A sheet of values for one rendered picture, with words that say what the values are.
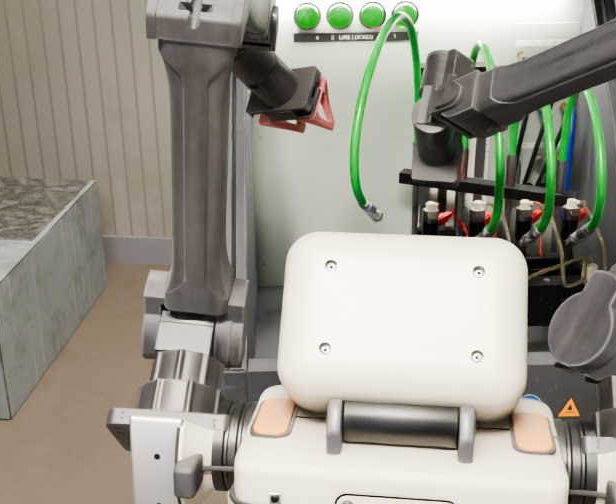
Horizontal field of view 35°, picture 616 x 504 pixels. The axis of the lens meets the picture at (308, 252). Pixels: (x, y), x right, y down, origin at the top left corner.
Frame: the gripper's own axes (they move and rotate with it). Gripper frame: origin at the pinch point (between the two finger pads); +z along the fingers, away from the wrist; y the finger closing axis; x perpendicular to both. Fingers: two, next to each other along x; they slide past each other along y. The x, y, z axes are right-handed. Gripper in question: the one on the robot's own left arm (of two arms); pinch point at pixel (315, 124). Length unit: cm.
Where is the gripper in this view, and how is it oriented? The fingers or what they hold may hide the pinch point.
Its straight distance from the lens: 141.0
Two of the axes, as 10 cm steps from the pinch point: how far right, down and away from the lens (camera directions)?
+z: 5.3, 4.3, 7.4
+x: -2.5, 9.0, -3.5
